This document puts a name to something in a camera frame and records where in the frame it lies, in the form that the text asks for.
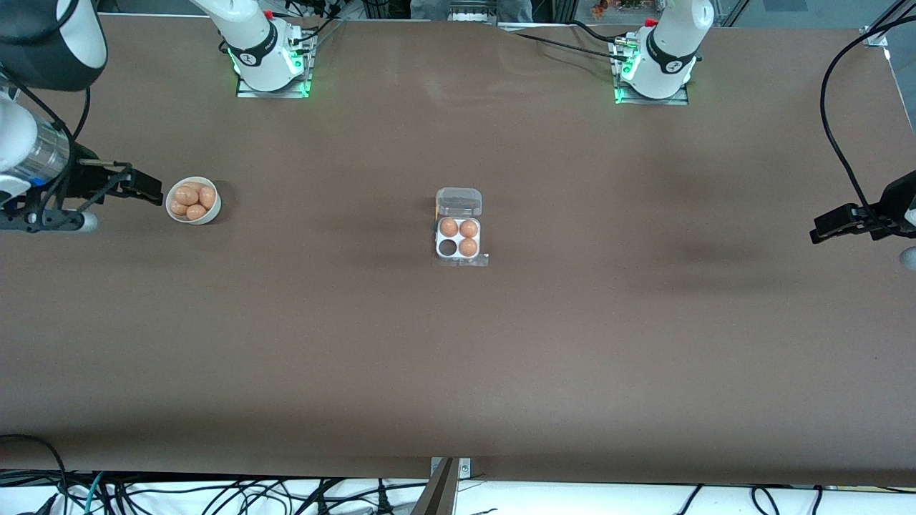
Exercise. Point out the brown table cover sheet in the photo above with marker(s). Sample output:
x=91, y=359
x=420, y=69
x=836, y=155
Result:
x=458, y=357

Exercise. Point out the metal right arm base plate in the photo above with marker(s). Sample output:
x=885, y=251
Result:
x=304, y=89

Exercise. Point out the white ceramic bowl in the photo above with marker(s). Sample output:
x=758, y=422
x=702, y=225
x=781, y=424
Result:
x=207, y=216

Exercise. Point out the clear plastic egg box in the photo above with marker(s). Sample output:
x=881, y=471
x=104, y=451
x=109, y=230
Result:
x=458, y=202

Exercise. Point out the aluminium frame post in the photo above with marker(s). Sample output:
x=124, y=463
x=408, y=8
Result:
x=876, y=34

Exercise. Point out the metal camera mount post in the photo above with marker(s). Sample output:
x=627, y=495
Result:
x=440, y=493

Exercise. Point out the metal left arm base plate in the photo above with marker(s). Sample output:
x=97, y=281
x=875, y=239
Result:
x=680, y=101

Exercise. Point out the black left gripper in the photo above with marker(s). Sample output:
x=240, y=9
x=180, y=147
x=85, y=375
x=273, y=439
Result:
x=896, y=201

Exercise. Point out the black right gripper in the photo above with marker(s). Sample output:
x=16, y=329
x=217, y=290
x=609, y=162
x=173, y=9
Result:
x=80, y=181

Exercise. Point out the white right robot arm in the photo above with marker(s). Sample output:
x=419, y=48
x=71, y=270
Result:
x=250, y=39

